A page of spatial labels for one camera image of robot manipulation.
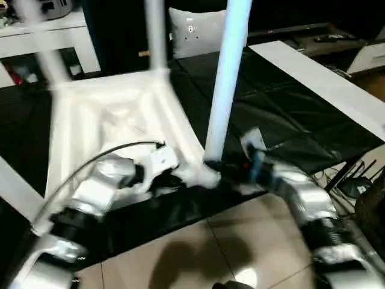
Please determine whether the white plastic table top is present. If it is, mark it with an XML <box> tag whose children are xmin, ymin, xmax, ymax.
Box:
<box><xmin>31</xmin><ymin>68</ymin><xmax>222</xmax><ymax>237</ymax></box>

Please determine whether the black work mat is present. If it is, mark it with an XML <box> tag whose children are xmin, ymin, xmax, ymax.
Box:
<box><xmin>0</xmin><ymin>48</ymin><xmax>383</xmax><ymax>266</ymax></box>

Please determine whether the black metal floor bar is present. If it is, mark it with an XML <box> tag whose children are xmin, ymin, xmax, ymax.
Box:
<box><xmin>326</xmin><ymin>161</ymin><xmax>356</xmax><ymax>193</ymax></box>

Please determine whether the white flat board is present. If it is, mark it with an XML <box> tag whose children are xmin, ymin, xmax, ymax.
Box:
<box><xmin>248</xmin><ymin>40</ymin><xmax>385</xmax><ymax>142</ymax></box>

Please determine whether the grey cushion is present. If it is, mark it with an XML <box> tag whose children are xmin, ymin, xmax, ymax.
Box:
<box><xmin>167</xmin><ymin>7</ymin><xmax>229</xmax><ymax>60</ymax></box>

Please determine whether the dark low bench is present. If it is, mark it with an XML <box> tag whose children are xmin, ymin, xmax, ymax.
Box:
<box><xmin>248</xmin><ymin>22</ymin><xmax>374</xmax><ymax>58</ymax></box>

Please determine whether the white appliance box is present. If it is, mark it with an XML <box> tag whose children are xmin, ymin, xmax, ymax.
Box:
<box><xmin>345</xmin><ymin>42</ymin><xmax>385</xmax><ymax>75</ymax></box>

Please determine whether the white sideboard with glass doors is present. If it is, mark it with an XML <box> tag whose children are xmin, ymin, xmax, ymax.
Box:
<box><xmin>0</xmin><ymin>7</ymin><xmax>102</xmax><ymax>88</ymax></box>

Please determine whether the grey rounded bag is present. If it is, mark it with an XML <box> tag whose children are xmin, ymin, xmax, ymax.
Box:
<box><xmin>17</xmin><ymin>0</ymin><xmax>82</xmax><ymax>21</ymax></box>

